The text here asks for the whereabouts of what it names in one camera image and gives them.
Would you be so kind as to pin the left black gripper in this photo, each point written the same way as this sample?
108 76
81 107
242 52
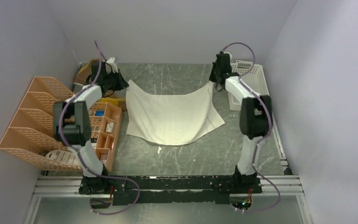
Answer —
122 84

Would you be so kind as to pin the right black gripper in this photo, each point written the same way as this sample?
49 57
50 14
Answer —
211 77

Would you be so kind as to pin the white towel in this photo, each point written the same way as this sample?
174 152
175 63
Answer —
171 120

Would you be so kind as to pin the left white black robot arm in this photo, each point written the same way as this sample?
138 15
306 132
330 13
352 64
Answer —
72 125

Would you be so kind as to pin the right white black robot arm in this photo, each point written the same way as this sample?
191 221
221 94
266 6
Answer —
255 119

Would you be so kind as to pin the brown yellow cloth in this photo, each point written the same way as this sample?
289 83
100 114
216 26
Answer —
86 75

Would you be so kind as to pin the white plastic basket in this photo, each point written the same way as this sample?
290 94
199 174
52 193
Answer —
255 79

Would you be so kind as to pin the orange compartment tray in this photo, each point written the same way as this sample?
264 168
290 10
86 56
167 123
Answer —
105 121

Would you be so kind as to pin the white patterned pouch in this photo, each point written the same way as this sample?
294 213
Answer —
63 157

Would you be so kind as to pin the orange file organizer rack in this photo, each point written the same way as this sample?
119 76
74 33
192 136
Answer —
29 135

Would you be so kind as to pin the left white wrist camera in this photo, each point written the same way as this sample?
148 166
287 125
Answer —
111 65

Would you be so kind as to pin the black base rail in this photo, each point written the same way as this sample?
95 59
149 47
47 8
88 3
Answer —
125 190

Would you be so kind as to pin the aluminium frame rails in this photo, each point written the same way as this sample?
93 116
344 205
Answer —
56 199

